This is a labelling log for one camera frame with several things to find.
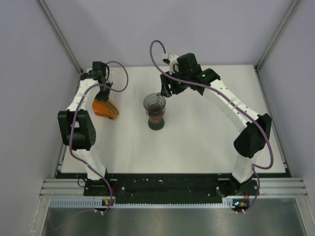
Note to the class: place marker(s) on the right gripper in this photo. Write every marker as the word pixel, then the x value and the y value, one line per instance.
pixel 165 91

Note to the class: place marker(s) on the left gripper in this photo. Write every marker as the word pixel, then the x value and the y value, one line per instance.
pixel 103 97

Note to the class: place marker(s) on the grey plastic coffee dripper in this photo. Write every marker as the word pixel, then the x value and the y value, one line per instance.
pixel 154 104

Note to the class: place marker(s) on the red rimmed coffee server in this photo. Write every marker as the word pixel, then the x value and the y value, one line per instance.
pixel 155 120

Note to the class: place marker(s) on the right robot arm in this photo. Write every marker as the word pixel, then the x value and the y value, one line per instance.
pixel 254 129

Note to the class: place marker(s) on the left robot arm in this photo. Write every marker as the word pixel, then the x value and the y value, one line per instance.
pixel 76 126

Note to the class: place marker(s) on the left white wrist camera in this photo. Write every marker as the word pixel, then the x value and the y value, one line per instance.
pixel 109 78

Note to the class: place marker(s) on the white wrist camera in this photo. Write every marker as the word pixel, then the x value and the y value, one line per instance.
pixel 171 60
pixel 109 78

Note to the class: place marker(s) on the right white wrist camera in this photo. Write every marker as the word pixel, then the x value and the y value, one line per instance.
pixel 171 60

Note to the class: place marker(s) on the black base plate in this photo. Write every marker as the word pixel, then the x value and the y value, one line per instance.
pixel 166 188

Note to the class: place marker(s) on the aluminium frame rail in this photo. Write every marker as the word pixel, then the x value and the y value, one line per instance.
pixel 269 188

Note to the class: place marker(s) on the grey cable duct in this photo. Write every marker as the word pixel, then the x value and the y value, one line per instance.
pixel 100 203

